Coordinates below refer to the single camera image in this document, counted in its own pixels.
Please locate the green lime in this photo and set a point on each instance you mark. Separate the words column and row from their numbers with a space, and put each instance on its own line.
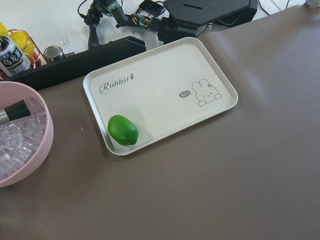
column 122, row 130

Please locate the pink bowl of ice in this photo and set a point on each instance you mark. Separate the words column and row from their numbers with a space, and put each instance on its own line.
column 24, row 142

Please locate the yellow lemon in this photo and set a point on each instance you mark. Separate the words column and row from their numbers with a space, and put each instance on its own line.
column 23, row 42

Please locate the white rabbit tray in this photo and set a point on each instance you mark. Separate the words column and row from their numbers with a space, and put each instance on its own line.
column 162, row 91

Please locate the upper sauce bottle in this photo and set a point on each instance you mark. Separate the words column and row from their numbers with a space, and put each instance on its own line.
column 12, row 59

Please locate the copper wire bottle rack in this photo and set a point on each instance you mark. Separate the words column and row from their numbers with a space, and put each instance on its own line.
column 35, row 58

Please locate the white power adapter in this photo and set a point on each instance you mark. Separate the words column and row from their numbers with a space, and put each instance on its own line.
column 68, row 47

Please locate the black headset device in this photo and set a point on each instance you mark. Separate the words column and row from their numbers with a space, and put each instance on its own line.
column 187, row 16

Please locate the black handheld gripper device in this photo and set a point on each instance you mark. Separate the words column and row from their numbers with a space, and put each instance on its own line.
column 145, row 17

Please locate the small metal tin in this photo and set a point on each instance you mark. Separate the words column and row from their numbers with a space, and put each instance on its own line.
column 53, row 53

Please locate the long black bar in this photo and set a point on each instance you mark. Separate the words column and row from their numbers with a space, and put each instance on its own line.
column 80, row 64

